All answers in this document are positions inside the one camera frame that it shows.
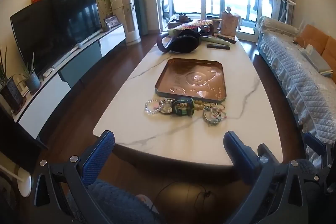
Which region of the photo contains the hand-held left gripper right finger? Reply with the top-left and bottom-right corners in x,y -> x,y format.
223,131 -> 328,224

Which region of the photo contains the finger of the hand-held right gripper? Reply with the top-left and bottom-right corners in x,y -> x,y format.
304,132 -> 332,169

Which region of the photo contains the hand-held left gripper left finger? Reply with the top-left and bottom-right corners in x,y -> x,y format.
31,130 -> 116,224

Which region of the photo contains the multicolour bead bracelet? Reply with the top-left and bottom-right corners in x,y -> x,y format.
202,109 -> 223,127

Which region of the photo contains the jade bead bracelet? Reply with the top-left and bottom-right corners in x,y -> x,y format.
193,99 -> 210,112

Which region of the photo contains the clear crystal bead bracelet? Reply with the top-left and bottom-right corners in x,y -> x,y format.
144,98 -> 164,115

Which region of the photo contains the green wrist watch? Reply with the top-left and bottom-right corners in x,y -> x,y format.
172,97 -> 195,117

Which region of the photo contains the silver bangle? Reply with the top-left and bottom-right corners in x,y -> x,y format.
159,99 -> 174,115

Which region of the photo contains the copper jewelry tray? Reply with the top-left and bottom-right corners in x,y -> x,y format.
155,57 -> 227,104

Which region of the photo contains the person's leg in blue fleece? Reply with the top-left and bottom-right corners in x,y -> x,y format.
88,179 -> 163,224

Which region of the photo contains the sofa with quilted cover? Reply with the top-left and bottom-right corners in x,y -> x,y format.
256,16 -> 336,144

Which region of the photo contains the white round stand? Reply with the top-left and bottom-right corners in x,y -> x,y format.
0,164 -> 32,198

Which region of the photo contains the black side table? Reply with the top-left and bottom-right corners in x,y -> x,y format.
0,106 -> 49,174

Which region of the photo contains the white tissue box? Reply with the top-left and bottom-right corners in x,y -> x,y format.
302,44 -> 322,59

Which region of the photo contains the orange cushion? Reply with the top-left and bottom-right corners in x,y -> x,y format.
299,25 -> 336,72

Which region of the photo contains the white and teal television cabinet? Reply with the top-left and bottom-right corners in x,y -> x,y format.
12,23 -> 126,139

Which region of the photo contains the plant in grey round pot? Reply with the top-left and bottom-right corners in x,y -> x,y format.
13,53 -> 42,95

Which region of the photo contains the plant in dark square pot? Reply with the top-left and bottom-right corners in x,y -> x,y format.
0,47 -> 25,114

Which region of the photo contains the dark remote control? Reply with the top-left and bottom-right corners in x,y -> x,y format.
206,43 -> 231,50

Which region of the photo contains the pale green pouch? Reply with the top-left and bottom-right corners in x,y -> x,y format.
202,38 -> 237,46

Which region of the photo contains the bamboo plant in vase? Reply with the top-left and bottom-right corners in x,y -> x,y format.
96,0 -> 134,31

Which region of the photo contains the brown paper bag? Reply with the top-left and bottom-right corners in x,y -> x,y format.
220,11 -> 240,38

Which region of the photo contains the black flat television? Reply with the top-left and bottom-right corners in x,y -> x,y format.
10,0 -> 103,76

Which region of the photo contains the woven hand fan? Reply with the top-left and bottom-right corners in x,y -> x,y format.
173,19 -> 213,31

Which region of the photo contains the white standing lamp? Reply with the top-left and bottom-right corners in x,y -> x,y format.
281,0 -> 297,24

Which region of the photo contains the dark wooden tea tray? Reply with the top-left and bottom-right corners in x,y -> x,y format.
168,13 -> 195,29

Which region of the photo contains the black bag with maroon strap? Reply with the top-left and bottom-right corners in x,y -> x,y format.
157,29 -> 202,53

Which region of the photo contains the small photo frame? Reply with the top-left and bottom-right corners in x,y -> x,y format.
104,15 -> 121,28

